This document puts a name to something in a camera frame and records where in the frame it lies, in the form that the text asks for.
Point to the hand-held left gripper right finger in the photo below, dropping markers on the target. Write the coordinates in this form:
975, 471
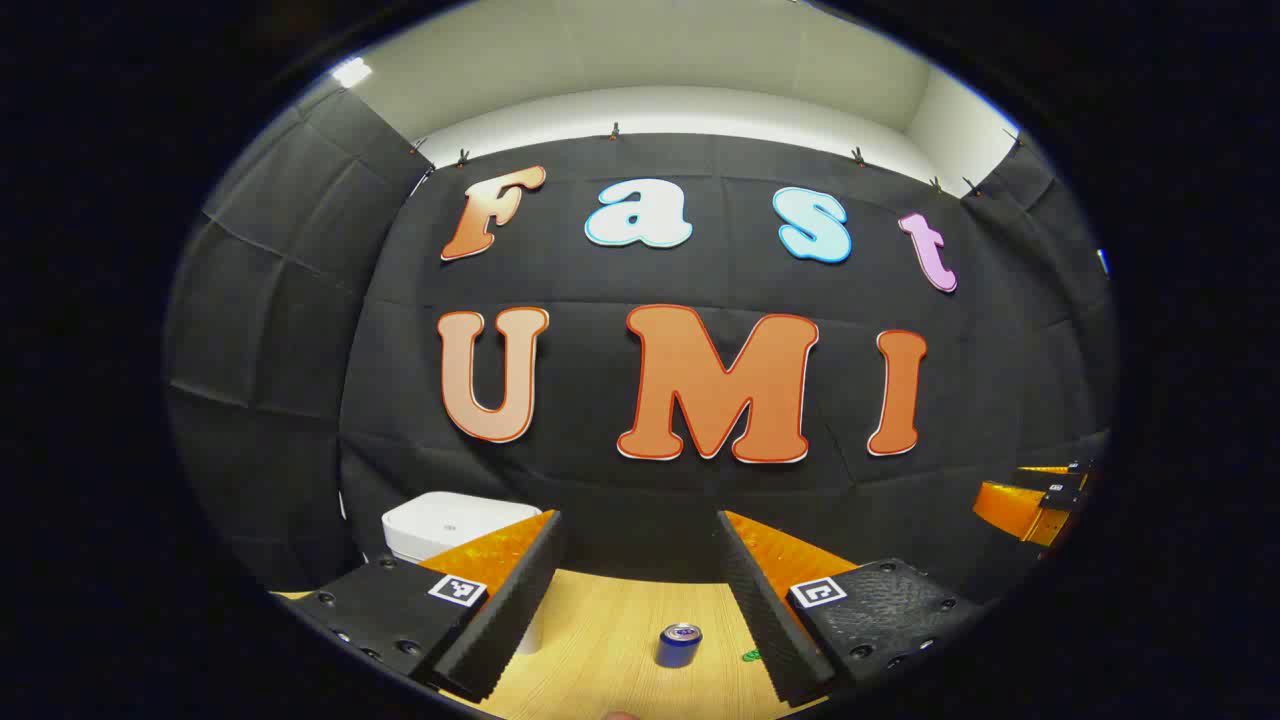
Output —
765, 620

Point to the ceiling light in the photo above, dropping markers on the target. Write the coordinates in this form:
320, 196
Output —
351, 72

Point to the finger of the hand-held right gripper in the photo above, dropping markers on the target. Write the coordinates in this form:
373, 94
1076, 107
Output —
1050, 470
1010, 508

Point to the wooden desktop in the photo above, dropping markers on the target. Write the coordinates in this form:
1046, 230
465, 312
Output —
600, 640

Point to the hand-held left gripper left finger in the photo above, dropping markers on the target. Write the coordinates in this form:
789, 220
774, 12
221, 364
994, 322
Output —
500, 620

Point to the black backdrop cloth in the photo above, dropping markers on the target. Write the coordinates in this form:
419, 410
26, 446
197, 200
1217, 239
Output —
600, 480

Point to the white desktop garbage bin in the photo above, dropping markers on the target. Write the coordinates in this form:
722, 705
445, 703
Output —
440, 525

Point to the blue pop can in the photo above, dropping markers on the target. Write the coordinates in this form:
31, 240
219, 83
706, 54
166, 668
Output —
679, 648

